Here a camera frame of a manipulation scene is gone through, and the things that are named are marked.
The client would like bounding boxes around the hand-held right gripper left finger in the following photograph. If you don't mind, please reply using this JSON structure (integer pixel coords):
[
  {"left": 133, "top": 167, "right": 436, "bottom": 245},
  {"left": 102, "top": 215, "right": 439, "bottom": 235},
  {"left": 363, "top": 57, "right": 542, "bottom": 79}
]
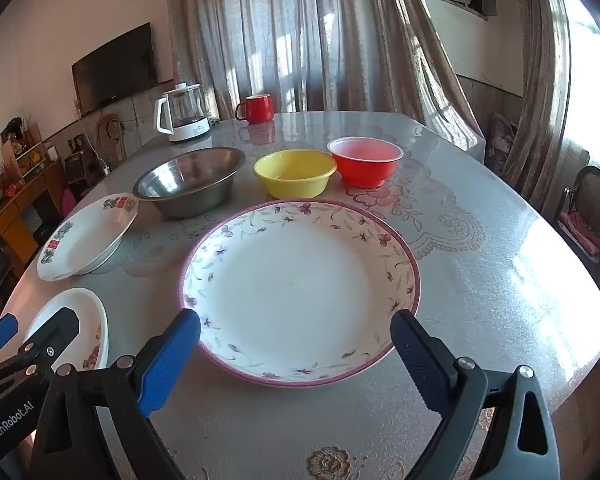
[{"left": 30, "top": 308, "right": 201, "bottom": 480}]

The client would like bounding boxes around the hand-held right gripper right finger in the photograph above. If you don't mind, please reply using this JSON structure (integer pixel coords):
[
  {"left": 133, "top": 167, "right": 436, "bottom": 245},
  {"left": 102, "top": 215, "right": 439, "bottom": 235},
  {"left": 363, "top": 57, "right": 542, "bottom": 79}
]
[{"left": 389, "top": 309, "right": 561, "bottom": 480}]

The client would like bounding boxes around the white bowl with flower print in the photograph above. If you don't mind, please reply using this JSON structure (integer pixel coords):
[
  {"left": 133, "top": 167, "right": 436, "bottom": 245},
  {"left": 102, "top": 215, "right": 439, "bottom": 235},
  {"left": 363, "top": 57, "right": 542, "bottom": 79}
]
[{"left": 36, "top": 192, "right": 139, "bottom": 282}]

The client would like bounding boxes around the large floral rimmed plate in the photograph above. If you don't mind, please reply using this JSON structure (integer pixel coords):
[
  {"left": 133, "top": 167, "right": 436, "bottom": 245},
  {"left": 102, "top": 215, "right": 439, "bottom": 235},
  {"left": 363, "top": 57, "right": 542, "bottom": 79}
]
[{"left": 180, "top": 198, "right": 422, "bottom": 388}]

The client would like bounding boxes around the stainless steel bowl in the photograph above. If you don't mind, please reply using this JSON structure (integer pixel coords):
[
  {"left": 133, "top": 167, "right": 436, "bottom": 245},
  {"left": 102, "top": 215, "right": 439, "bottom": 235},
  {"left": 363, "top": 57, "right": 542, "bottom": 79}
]
[{"left": 132, "top": 146, "right": 246, "bottom": 220}]

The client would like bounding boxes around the red plastic bowl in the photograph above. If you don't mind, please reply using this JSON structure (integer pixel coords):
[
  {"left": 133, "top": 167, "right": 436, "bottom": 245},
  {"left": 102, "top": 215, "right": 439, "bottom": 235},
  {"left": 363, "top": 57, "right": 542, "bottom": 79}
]
[{"left": 327, "top": 136, "right": 405, "bottom": 190}]

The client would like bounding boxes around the yellow plastic bowl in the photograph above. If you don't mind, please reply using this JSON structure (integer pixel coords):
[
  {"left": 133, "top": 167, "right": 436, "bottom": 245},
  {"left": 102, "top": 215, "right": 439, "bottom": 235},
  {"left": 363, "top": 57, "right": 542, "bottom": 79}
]
[{"left": 253, "top": 149, "right": 338, "bottom": 199}]

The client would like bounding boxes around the wooden desk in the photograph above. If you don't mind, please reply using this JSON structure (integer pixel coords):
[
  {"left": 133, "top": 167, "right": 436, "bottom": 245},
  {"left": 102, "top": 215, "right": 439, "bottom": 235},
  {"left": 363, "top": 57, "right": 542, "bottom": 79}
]
[{"left": 0, "top": 160, "right": 68, "bottom": 266}]

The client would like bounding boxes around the pink bag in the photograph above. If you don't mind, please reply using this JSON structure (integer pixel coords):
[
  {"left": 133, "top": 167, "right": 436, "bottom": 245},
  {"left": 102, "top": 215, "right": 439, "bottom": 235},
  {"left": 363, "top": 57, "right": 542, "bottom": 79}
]
[{"left": 61, "top": 185, "right": 79, "bottom": 217}]

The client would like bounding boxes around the dark speaker box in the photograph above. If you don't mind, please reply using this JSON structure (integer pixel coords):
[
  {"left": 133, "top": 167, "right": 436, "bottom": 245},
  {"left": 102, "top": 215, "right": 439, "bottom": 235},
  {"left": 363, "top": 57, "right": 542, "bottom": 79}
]
[{"left": 62, "top": 152, "right": 97, "bottom": 187}]

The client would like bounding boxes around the small wooden shelf unit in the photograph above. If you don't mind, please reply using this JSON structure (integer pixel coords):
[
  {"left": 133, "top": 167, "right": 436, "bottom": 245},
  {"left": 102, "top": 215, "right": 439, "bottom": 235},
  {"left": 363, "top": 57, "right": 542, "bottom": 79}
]
[{"left": 0, "top": 120, "right": 48, "bottom": 181}]

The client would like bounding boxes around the wooden chair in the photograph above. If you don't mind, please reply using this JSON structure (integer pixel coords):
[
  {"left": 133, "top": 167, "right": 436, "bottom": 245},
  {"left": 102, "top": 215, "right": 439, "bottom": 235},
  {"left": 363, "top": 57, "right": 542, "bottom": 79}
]
[{"left": 95, "top": 112, "right": 128, "bottom": 166}]

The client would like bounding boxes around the pink chair cushion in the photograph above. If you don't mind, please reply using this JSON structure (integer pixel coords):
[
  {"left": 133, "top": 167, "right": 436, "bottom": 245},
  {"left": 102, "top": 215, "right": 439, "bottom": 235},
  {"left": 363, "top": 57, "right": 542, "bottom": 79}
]
[{"left": 560, "top": 210, "right": 600, "bottom": 256}]

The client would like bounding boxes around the pile of sacks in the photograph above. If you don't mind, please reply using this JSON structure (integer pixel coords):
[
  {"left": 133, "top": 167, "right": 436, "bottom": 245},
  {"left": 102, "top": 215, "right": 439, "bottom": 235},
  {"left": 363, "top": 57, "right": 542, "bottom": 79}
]
[{"left": 485, "top": 112, "right": 518, "bottom": 171}]

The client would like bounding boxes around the round-backed dark chair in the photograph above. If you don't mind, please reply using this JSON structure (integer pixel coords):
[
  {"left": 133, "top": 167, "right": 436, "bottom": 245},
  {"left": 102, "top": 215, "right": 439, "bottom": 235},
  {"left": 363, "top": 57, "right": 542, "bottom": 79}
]
[{"left": 555, "top": 165, "right": 600, "bottom": 261}]

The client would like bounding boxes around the white glass electric kettle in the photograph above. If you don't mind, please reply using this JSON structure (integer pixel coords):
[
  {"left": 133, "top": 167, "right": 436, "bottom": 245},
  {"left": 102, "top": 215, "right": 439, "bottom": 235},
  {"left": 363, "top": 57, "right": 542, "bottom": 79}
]
[{"left": 153, "top": 83, "right": 212, "bottom": 143}]

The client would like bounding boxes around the red mug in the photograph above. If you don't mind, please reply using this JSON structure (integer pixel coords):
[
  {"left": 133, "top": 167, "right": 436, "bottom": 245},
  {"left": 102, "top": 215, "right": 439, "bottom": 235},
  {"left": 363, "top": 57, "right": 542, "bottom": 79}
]
[{"left": 235, "top": 94, "right": 275, "bottom": 125}]

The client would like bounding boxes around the narrow sheer side curtain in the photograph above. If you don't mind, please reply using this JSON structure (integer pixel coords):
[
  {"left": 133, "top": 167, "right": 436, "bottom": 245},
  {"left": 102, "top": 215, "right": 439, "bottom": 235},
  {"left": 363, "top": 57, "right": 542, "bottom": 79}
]
[{"left": 500, "top": 0, "right": 573, "bottom": 206}]

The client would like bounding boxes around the wide sheer window curtain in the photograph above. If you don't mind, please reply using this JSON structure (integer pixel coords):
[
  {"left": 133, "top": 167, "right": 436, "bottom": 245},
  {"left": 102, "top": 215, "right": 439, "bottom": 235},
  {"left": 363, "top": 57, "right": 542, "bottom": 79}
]
[{"left": 166, "top": 0, "right": 485, "bottom": 153}]

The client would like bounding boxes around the wall-mounted television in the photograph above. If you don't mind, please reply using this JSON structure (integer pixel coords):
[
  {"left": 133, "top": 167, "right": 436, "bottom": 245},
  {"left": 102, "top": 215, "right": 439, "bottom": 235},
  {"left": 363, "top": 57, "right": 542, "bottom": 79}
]
[{"left": 71, "top": 22, "right": 160, "bottom": 117}]

